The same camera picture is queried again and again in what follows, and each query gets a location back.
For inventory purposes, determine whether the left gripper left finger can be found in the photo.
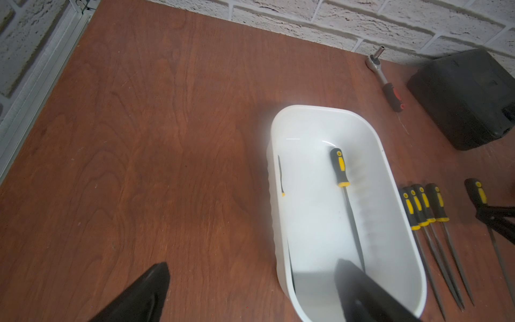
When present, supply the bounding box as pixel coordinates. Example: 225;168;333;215
91;262;170;321

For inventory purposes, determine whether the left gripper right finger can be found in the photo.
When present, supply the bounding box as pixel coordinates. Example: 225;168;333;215
334;259;420;321

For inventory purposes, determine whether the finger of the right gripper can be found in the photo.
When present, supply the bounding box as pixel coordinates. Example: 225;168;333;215
476;205;515;244

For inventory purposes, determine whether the yellow black file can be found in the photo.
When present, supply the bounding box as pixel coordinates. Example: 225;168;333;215
401;186;465;319
330;148;366;272
410;184;465;311
278;155;296;294
399;188;446;321
425;183;475;305

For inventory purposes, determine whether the white plastic storage box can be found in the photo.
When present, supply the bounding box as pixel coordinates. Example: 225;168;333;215
267;105;427;321

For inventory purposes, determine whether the black plastic tool case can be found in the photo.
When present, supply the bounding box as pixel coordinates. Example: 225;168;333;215
407;49;514;151

